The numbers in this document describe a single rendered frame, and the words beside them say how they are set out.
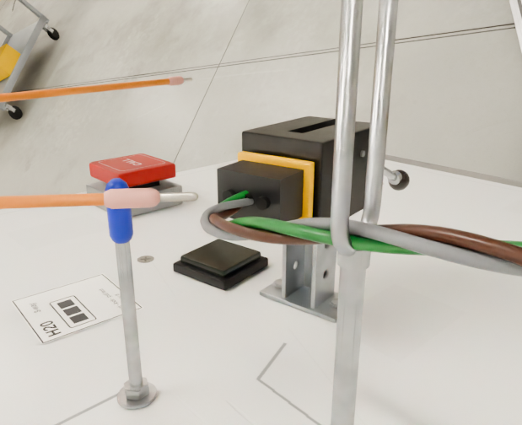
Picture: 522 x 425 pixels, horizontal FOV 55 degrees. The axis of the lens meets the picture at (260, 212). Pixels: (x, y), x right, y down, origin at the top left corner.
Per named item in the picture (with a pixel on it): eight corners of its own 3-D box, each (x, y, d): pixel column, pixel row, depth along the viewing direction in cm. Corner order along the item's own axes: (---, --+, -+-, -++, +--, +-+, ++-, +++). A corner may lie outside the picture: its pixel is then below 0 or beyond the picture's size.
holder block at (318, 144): (375, 202, 26) (382, 123, 24) (318, 235, 21) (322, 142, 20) (305, 188, 28) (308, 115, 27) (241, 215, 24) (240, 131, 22)
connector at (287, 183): (331, 199, 23) (334, 156, 22) (276, 231, 19) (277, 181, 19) (276, 188, 25) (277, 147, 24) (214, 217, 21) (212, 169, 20)
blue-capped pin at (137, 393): (165, 394, 19) (149, 177, 17) (134, 416, 18) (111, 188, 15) (139, 379, 20) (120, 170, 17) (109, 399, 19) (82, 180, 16)
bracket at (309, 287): (358, 303, 26) (365, 212, 24) (335, 323, 24) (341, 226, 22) (284, 278, 29) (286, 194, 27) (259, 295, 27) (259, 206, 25)
